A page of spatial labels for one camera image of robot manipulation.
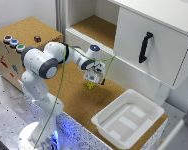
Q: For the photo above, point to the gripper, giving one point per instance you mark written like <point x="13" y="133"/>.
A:
<point x="94" y="74"/>

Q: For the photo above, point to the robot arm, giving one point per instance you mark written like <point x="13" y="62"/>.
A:
<point x="39" y="63"/>

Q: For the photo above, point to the yellow block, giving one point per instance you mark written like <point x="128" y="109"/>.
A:
<point x="90" y="85"/>

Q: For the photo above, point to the purple block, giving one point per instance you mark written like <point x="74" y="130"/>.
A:
<point x="37" y="38"/>

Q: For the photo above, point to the white cabinet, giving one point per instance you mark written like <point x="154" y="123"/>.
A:
<point x="94" y="30"/>

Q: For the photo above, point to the white plastic box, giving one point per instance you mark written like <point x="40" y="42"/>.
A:
<point x="127" y="120"/>

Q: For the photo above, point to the white sliding door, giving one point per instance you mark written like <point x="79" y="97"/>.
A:
<point x="150" y="46"/>

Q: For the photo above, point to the green button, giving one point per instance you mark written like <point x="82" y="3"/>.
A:
<point x="20" y="48"/>

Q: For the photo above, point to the wooden drawer box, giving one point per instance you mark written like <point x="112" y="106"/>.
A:
<point x="24" y="36"/>

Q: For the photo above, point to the blue button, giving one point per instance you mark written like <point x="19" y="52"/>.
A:
<point x="14" y="42"/>

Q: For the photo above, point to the red button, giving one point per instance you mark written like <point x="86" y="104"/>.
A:
<point x="7" y="39"/>

